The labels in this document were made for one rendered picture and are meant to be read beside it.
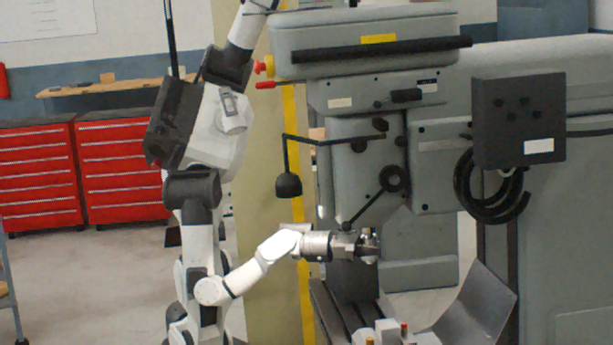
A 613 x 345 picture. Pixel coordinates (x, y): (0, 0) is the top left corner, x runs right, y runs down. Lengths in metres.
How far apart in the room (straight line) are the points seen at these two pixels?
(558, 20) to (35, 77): 7.00
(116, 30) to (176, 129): 8.84
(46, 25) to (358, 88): 9.44
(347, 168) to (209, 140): 0.47
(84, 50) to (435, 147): 9.38
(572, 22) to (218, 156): 7.44
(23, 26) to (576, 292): 9.80
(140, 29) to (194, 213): 8.93
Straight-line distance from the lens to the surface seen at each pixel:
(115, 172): 6.66
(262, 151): 3.75
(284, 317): 4.04
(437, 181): 1.97
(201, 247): 2.13
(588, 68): 2.10
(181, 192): 2.14
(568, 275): 2.12
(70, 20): 11.08
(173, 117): 2.21
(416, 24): 1.89
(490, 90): 1.70
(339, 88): 1.86
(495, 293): 2.22
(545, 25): 9.16
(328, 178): 2.00
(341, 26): 1.84
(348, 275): 2.44
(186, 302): 2.66
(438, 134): 1.95
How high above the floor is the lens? 1.95
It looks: 14 degrees down
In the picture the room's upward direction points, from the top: 5 degrees counter-clockwise
